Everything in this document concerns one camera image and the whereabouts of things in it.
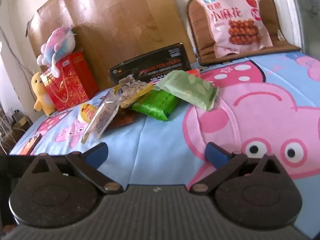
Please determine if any brown seat cushion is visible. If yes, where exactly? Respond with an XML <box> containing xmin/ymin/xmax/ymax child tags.
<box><xmin>186</xmin><ymin>0</ymin><xmax>302</xmax><ymax>66</ymax></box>

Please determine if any black wall cable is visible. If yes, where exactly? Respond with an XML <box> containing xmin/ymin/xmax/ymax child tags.
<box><xmin>0</xmin><ymin>26</ymin><xmax>33</xmax><ymax>86</ymax></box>

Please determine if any small dark box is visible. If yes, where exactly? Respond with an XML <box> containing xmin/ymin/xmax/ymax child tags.
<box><xmin>12</xmin><ymin>110</ymin><xmax>32</xmax><ymax>131</ymax></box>

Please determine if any yellow round snack pack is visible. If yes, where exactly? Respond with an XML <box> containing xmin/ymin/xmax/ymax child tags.
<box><xmin>77</xmin><ymin>103</ymin><xmax>98</xmax><ymax>123</ymax></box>

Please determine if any black printed box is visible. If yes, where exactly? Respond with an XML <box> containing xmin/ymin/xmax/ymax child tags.
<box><xmin>108</xmin><ymin>42</ymin><xmax>193</xmax><ymax>91</ymax></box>

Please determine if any yellow-edged clear nut packet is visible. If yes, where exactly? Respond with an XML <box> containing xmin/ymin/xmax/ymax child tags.
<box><xmin>117</xmin><ymin>75</ymin><xmax>154</xmax><ymax>109</ymax></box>

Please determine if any yellow plush duck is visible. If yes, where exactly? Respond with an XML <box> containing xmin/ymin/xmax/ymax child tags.
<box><xmin>31</xmin><ymin>71</ymin><xmax>56</xmax><ymax>117</ymax></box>

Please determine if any orange snack packet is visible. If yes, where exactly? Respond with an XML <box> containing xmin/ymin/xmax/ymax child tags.
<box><xmin>186</xmin><ymin>68</ymin><xmax>202</xmax><ymax>78</ymax></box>

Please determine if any red gift bag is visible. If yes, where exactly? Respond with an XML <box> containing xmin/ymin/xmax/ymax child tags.
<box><xmin>40</xmin><ymin>51</ymin><xmax>100</xmax><ymax>112</ymax></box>

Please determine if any large pink snack bag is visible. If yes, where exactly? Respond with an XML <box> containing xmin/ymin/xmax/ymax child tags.
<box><xmin>192</xmin><ymin>0</ymin><xmax>274</xmax><ymax>58</ymax></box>

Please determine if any clear packet of brown snacks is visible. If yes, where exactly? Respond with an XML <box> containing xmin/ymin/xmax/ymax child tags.
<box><xmin>81</xmin><ymin>89</ymin><xmax>123</xmax><ymax>144</ymax></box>

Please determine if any printed blue pink blanket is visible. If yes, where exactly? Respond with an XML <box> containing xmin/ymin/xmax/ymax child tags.
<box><xmin>9</xmin><ymin>51</ymin><xmax>320</xmax><ymax>240</ymax></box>

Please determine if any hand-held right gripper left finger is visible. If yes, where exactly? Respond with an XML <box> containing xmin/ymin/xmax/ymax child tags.
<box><xmin>21</xmin><ymin>142</ymin><xmax>123</xmax><ymax>194</ymax></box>

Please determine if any light green snack packet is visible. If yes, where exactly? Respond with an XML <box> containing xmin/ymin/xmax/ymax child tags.
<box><xmin>155</xmin><ymin>70</ymin><xmax>219</xmax><ymax>112</ymax></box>

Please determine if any dark orange flat packet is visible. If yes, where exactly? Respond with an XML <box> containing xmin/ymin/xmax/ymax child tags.
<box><xmin>19</xmin><ymin>133</ymin><xmax>43</xmax><ymax>156</ymax></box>

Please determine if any wooden headboard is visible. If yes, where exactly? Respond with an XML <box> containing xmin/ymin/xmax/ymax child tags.
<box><xmin>27</xmin><ymin>0</ymin><xmax>198</xmax><ymax>91</ymax></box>

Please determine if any bright green snack packet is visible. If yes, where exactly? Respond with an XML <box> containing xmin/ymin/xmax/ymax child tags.
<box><xmin>132</xmin><ymin>90</ymin><xmax>181</xmax><ymax>122</ymax></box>

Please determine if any pastel plush toy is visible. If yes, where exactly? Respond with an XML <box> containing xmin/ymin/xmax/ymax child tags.
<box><xmin>37</xmin><ymin>27</ymin><xmax>77</xmax><ymax>78</ymax></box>

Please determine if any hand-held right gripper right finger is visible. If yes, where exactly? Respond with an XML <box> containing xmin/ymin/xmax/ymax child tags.
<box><xmin>190</xmin><ymin>141</ymin><xmax>292</xmax><ymax>194</ymax></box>

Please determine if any white cables bundle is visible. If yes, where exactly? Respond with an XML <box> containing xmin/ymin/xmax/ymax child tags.
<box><xmin>0</xmin><ymin>115</ymin><xmax>15</xmax><ymax>153</ymax></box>

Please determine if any dark red snack packet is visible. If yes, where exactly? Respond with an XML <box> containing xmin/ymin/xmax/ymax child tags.
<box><xmin>109</xmin><ymin>109</ymin><xmax>137</xmax><ymax>128</ymax></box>

